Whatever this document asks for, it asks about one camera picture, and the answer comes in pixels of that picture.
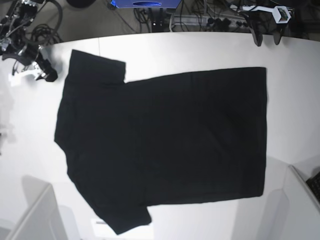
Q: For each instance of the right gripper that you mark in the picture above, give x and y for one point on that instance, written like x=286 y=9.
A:
x=28 y=54

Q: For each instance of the black T-shirt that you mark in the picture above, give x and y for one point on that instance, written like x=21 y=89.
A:
x=187 y=138

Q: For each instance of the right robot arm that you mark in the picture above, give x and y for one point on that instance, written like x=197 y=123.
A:
x=21 y=14

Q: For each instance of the white power strip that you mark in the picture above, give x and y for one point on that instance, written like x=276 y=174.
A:
x=194 y=20

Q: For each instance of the blue box with oval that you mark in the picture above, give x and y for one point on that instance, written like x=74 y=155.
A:
x=125 y=4

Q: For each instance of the white left partition panel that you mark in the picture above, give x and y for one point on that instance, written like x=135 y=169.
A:
x=41 y=220

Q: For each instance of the white partition panel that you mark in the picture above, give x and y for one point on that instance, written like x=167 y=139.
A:
x=292 y=212
x=41 y=220

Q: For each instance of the black keyboard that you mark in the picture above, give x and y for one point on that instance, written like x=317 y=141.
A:
x=314 y=185

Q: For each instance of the white right partition panel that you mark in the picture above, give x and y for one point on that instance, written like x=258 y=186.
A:
x=292 y=212

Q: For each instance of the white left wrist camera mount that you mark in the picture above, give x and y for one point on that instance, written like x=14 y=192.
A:
x=281 y=14

